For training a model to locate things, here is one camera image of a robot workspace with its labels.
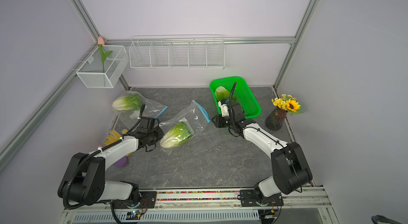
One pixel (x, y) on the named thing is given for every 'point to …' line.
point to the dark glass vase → (275, 120)
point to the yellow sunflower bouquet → (288, 103)
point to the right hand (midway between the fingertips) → (213, 118)
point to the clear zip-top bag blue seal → (196, 117)
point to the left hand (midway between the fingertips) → (163, 134)
